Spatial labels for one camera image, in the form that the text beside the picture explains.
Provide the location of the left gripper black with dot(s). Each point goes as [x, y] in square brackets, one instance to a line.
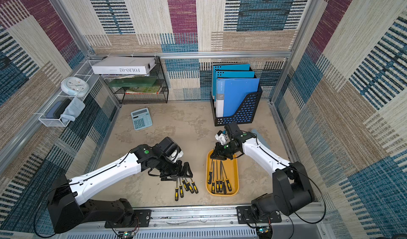
[178, 173]

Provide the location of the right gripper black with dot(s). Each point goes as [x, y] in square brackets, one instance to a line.
[221, 151]

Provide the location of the file tool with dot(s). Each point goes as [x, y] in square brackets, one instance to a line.
[227, 182]
[193, 187]
[221, 187]
[217, 177]
[181, 193]
[212, 178]
[225, 191]
[177, 191]
[209, 176]

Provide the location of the yellow plastic storage tray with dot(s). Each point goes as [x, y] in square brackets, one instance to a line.
[231, 168]

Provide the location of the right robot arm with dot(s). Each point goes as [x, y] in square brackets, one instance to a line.
[291, 186]

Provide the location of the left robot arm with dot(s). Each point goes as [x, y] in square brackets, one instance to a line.
[70, 201]

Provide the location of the black mesh file holder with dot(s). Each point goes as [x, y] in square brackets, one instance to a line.
[245, 112]

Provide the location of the white folio box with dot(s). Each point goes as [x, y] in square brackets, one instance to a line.
[119, 65]

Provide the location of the light blue calculator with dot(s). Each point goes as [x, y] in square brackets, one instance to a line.
[141, 119]

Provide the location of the front blue folder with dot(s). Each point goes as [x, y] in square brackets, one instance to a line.
[230, 93]

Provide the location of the middle teal folder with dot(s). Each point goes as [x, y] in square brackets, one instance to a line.
[229, 74]

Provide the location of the teal folder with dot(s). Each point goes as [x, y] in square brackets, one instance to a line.
[227, 67]
[229, 74]

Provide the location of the rear teal folder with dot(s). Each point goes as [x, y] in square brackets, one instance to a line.
[227, 67]

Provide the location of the green book on shelf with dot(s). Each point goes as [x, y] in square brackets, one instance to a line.
[136, 82]

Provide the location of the light blue cloth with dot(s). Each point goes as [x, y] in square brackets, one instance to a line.
[72, 111]

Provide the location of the white round clock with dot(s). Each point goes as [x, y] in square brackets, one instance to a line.
[73, 86]

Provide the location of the dark blue case in basket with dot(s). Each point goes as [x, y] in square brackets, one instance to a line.
[58, 109]

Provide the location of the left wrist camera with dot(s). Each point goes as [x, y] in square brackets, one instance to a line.
[176, 155]

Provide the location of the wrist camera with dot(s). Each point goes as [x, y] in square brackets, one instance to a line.
[222, 137]
[176, 155]

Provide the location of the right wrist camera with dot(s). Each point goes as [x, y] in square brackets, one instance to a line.
[222, 137]

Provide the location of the aluminium front rail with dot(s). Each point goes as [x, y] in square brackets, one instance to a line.
[210, 222]

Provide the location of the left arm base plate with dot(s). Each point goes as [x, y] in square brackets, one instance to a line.
[138, 218]

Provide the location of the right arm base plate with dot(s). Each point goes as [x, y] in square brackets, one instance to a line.
[247, 214]

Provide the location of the black wire desk shelf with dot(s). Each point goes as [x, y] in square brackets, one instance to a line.
[158, 93]

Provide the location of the white wire wall basket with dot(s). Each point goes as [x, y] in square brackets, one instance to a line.
[84, 72]

